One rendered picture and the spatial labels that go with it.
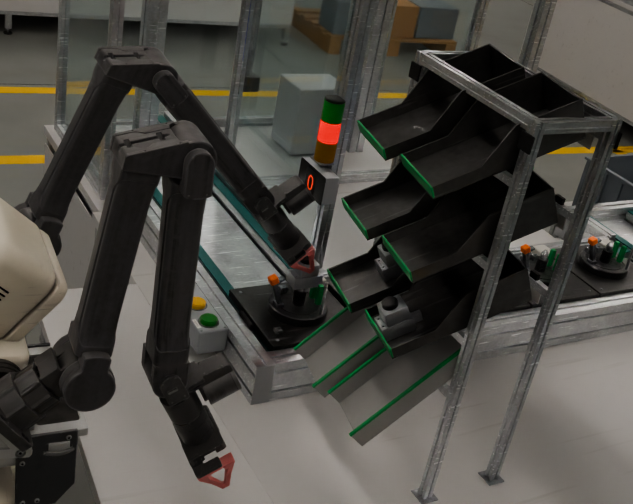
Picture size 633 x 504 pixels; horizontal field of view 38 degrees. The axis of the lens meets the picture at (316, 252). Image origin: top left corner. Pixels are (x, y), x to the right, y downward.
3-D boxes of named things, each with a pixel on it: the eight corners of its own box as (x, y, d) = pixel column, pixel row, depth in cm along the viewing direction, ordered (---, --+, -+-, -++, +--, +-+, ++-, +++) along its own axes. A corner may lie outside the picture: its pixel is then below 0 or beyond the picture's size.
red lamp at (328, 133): (323, 145, 216) (327, 125, 214) (313, 136, 220) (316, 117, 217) (341, 144, 218) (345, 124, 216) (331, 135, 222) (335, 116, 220)
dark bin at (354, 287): (351, 314, 176) (342, 284, 172) (329, 278, 187) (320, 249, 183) (483, 259, 180) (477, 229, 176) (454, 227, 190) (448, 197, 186)
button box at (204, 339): (196, 355, 205) (199, 332, 202) (164, 304, 220) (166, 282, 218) (225, 350, 208) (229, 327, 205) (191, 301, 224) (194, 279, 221)
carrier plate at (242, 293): (271, 354, 202) (273, 346, 201) (228, 296, 219) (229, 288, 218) (364, 338, 213) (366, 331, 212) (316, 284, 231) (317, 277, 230)
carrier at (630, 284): (598, 300, 250) (613, 260, 244) (541, 256, 267) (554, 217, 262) (660, 289, 261) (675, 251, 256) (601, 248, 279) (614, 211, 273)
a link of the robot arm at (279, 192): (236, 183, 195) (252, 205, 189) (280, 151, 195) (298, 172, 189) (261, 217, 203) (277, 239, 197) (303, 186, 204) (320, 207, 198)
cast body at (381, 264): (385, 282, 181) (378, 254, 177) (377, 271, 184) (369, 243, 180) (424, 266, 182) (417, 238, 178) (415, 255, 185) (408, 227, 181)
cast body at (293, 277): (293, 290, 209) (298, 263, 206) (285, 280, 212) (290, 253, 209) (325, 286, 213) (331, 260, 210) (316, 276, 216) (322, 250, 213)
